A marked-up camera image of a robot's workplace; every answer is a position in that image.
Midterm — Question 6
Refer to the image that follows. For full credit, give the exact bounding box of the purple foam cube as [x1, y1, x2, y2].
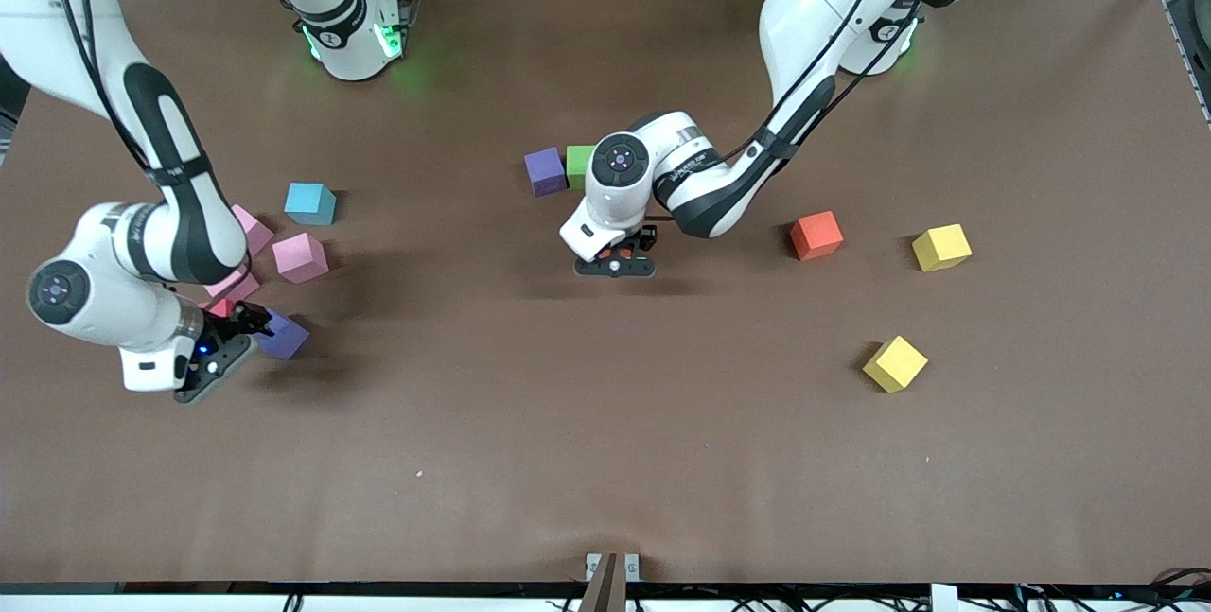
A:
[524, 147, 569, 198]
[255, 309, 310, 361]

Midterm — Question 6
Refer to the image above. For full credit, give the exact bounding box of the yellow foam cube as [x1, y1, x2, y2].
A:
[862, 335, 930, 394]
[911, 223, 974, 273]

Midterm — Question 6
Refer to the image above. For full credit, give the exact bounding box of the pink foam cube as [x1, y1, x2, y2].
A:
[203, 270, 261, 304]
[272, 232, 330, 285]
[232, 205, 275, 258]

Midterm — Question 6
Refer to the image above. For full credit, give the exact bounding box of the light blue foam cube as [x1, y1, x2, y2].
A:
[284, 182, 338, 227]

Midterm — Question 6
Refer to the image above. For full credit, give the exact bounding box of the brown table cover sheet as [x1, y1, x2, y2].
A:
[0, 0, 1211, 586]

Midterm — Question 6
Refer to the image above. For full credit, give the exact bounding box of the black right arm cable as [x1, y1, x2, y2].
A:
[38, 0, 157, 173]

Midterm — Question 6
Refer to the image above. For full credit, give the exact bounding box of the metal post bracket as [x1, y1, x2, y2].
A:
[585, 552, 641, 612]

